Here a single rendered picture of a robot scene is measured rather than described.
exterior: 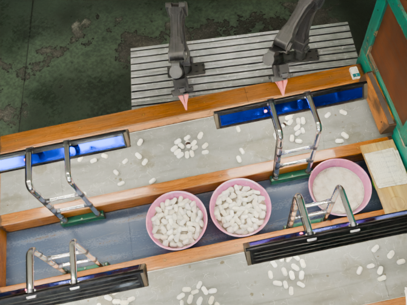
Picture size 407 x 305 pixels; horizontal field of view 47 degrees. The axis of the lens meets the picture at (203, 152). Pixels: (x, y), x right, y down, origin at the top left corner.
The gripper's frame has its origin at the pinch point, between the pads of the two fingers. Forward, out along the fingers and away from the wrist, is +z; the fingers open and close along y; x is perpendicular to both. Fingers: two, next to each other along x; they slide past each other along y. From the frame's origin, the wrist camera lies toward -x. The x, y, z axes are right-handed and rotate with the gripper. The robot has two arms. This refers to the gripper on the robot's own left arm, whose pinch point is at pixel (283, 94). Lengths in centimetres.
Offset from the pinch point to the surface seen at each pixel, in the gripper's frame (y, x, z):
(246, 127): -19.5, -0.2, 12.6
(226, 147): -30.9, -5.2, 18.9
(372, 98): 38.1, -10.0, 8.5
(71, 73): -123, 131, -27
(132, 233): -81, -19, 46
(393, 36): 44, -24, -18
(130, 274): -75, -71, 41
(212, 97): -32.4, 10.2, -3.4
